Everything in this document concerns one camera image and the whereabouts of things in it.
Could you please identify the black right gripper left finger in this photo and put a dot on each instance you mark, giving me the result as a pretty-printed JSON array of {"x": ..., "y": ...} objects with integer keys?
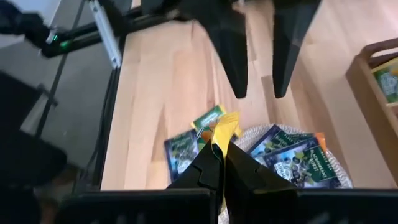
[{"x": 205, "y": 174}]

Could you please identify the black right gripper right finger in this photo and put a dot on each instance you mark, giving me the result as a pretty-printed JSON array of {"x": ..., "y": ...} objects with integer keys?
[{"x": 245, "y": 177}]

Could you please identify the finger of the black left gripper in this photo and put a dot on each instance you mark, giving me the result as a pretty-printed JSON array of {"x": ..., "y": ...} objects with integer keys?
[
  {"x": 231, "y": 53},
  {"x": 287, "y": 40}
]

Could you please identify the dark green foil packet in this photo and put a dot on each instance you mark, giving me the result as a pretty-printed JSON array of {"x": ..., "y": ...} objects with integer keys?
[{"x": 182, "y": 152}]

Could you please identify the blue blackcurrant tea sachet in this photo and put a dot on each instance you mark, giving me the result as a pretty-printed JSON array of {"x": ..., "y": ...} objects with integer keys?
[
  {"x": 308, "y": 168},
  {"x": 273, "y": 140}
]

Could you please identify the yellow green tea sachet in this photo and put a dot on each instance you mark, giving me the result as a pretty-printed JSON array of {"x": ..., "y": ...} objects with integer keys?
[
  {"x": 388, "y": 82},
  {"x": 206, "y": 119},
  {"x": 225, "y": 130}
]

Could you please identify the orange peach tea sachet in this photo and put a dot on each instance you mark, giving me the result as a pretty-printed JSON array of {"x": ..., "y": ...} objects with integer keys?
[{"x": 321, "y": 140}]

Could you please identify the brown wooden compartment tray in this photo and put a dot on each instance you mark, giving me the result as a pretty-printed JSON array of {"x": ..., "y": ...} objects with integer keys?
[{"x": 360, "y": 93}]

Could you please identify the black office chair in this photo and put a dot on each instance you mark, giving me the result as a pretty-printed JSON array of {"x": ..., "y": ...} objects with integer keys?
[{"x": 28, "y": 161}]

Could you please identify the black device with green lights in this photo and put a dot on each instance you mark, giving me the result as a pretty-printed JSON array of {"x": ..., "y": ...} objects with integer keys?
[{"x": 18, "y": 21}]

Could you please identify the silver bar on frame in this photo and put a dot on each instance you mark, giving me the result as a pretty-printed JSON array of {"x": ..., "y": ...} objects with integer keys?
[{"x": 107, "y": 34}]

